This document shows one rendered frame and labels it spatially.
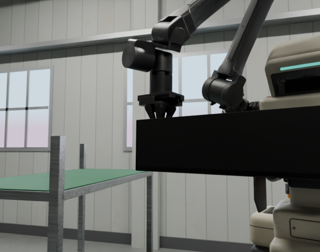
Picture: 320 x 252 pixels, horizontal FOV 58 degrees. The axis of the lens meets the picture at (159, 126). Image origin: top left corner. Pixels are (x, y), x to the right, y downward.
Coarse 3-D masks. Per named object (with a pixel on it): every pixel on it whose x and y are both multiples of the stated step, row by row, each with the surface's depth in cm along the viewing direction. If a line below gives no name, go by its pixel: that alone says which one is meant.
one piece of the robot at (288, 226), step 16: (288, 96) 84; (304, 96) 81; (304, 192) 83; (288, 208) 84; (304, 208) 82; (288, 224) 82; (304, 224) 80; (272, 240) 83; (288, 240) 82; (304, 240) 80
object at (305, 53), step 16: (272, 48) 88; (288, 48) 82; (304, 48) 79; (272, 64) 81; (288, 64) 79; (304, 64) 77; (272, 80) 84; (288, 80) 82; (304, 80) 80; (272, 96) 87
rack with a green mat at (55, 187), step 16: (64, 144) 81; (80, 144) 174; (64, 160) 81; (80, 160) 173; (16, 176) 121; (32, 176) 121; (48, 176) 121; (64, 176) 81; (80, 176) 121; (96, 176) 121; (112, 176) 121; (128, 176) 127; (144, 176) 149; (0, 192) 83; (16, 192) 81; (32, 192) 80; (48, 192) 79; (64, 192) 80; (80, 192) 89; (80, 208) 171; (48, 224) 78; (80, 224) 170; (48, 240) 77; (80, 240) 169
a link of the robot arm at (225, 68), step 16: (256, 0) 86; (272, 0) 87; (256, 16) 85; (240, 32) 87; (256, 32) 87; (240, 48) 85; (224, 64) 88; (240, 64) 87; (208, 80) 89; (240, 80) 85; (208, 96) 89; (224, 96) 83; (240, 96) 87
